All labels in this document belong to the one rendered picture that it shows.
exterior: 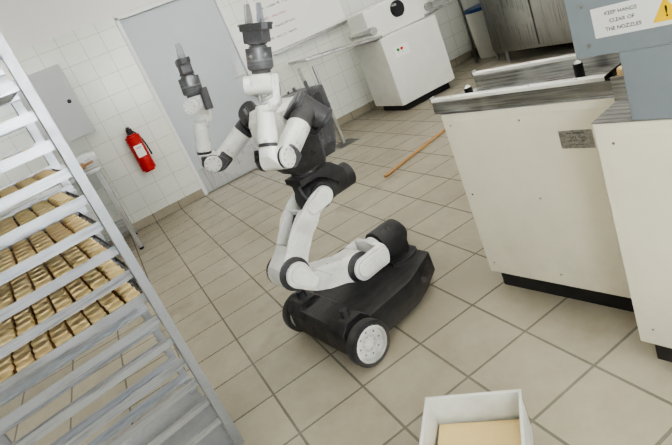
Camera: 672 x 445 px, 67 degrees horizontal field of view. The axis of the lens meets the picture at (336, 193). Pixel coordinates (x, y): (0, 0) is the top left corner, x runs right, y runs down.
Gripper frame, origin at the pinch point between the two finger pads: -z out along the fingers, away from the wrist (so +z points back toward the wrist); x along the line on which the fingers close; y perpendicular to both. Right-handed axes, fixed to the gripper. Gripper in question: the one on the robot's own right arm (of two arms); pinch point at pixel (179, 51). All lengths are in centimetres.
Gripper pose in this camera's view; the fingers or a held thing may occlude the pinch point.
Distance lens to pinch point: 233.2
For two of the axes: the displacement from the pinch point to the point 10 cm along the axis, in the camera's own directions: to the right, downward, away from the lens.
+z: 2.7, 9.3, 2.5
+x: 3.7, 1.4, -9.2
